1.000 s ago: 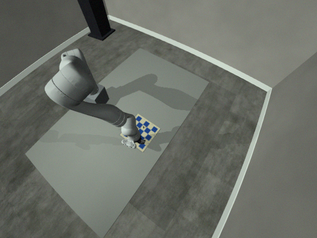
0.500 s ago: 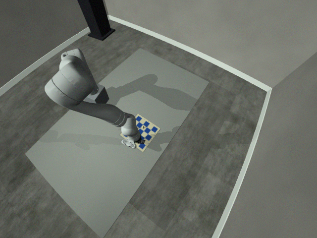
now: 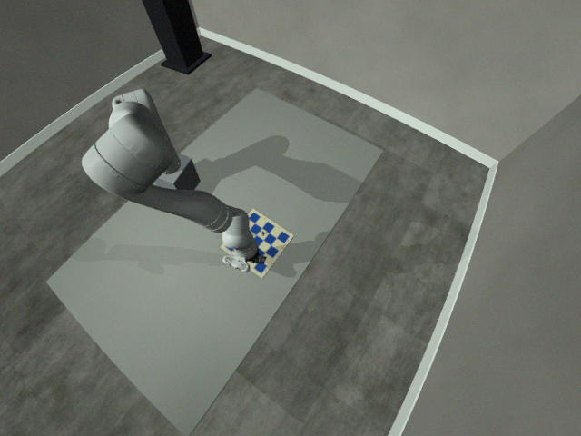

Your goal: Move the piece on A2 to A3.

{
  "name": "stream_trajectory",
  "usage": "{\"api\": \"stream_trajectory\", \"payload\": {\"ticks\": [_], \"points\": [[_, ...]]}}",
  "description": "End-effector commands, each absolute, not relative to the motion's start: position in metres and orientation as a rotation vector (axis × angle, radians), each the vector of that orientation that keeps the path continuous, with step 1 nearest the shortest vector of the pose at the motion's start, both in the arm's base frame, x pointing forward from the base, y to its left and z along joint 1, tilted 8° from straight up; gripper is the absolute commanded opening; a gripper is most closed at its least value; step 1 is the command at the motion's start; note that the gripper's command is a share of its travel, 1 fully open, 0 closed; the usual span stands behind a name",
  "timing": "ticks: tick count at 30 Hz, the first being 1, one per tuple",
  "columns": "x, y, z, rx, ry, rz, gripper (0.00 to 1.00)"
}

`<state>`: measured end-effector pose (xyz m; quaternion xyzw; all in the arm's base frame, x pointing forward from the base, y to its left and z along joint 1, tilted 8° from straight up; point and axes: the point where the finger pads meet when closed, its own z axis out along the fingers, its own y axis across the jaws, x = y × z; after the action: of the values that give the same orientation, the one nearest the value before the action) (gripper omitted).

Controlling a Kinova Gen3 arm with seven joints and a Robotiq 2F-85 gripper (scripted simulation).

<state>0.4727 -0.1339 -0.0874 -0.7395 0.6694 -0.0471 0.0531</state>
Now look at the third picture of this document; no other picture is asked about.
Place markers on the blue and cream chessboard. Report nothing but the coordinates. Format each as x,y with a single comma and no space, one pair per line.
271,244

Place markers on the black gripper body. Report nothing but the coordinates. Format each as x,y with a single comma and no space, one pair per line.
255,257

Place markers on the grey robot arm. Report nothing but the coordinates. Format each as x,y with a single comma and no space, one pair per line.
133,153

